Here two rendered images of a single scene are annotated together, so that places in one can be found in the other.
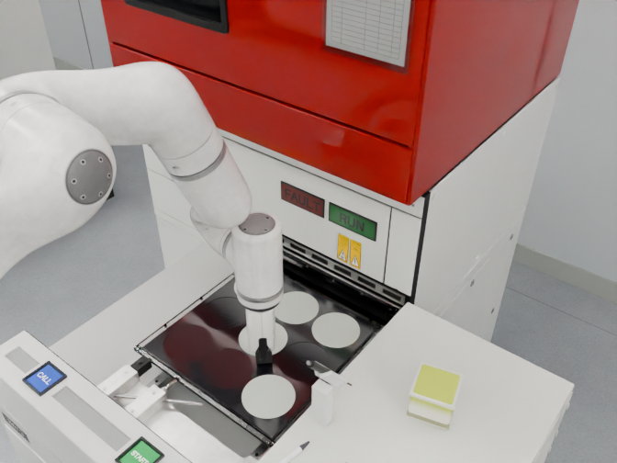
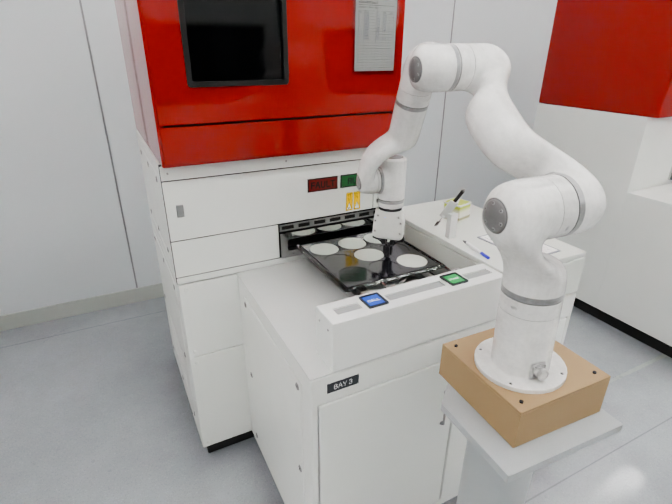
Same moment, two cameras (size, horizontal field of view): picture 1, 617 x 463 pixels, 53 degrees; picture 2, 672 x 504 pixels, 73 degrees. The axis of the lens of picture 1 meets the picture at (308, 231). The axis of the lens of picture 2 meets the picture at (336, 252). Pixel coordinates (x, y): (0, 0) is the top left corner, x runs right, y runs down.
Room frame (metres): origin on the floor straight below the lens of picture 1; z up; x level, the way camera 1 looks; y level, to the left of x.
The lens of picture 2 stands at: (0.39, 1.42, 1.55)
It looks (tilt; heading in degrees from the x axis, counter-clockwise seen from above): 25 degrees down; 295
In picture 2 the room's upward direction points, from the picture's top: straight up
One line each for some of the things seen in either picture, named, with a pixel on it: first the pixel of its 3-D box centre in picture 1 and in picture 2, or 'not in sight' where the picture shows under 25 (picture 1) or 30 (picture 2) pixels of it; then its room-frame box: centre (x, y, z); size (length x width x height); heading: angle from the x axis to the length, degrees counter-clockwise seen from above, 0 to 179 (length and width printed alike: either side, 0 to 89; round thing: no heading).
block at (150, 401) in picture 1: (144, 406); not in sight; (0.72, 0.30, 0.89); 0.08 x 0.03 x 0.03; 142
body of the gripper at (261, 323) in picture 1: (261, 314); (389, 220); (0.82, 0.09, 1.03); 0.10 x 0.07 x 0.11; 5
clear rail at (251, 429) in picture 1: (199, 392); (397, 277); (0.75, 0.20, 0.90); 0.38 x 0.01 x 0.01; 52
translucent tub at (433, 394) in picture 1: (434, 396); (456, 210); (0.66, -0.21, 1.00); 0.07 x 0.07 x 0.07; 67
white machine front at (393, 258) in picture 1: (262, 206); (289, 209); (1.19, 0.11, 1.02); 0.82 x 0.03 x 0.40; 52
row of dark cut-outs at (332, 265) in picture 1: (319, 258); (334, 219); (1.07, -0.03, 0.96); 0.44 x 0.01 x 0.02; 52
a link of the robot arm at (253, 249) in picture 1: (256, 253); (390, 177); (0.82, 0.09, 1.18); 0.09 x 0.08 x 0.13; 43
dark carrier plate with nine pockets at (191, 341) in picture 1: (263, 336); (367, 255); (0.89, 0.09, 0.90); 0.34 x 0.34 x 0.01; 52
